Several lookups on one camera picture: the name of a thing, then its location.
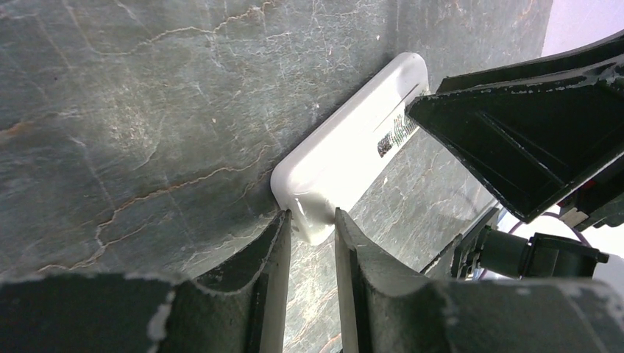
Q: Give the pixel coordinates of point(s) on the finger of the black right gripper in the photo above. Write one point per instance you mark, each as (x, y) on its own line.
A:
(590, 54)

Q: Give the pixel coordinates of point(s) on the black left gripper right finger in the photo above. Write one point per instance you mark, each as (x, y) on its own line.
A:
(385, 306)

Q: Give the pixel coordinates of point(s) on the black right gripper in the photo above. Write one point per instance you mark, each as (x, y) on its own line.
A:
(530, 144)

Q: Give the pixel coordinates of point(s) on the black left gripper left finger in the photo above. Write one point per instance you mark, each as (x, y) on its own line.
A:
(238, 306)

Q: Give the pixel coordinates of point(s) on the white battery cover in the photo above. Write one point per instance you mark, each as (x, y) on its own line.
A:
(396, 128)

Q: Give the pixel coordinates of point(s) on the white remote control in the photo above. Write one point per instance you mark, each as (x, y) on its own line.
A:
(337, 163)

